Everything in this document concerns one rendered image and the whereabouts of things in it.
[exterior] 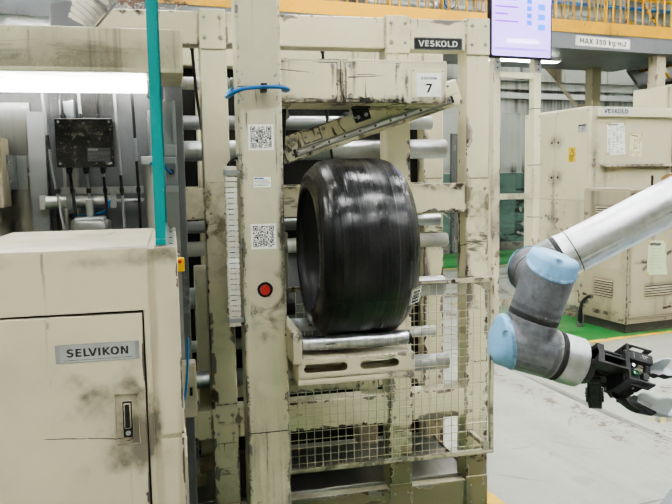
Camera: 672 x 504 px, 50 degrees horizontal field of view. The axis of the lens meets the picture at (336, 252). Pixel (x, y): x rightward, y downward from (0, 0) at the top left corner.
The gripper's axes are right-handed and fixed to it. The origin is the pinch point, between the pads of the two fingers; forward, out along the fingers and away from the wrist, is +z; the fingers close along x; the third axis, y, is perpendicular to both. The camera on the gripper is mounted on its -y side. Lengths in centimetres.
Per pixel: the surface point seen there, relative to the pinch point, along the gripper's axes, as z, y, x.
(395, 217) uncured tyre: -45, -48, 62
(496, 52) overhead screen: 69, -236, 416
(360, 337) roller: -42, -79, 39
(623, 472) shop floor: 115, -181, 66
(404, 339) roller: -29, -78, 42
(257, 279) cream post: -76, -77, 48
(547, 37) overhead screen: 110, -228, 446
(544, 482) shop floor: 77, -185, 53
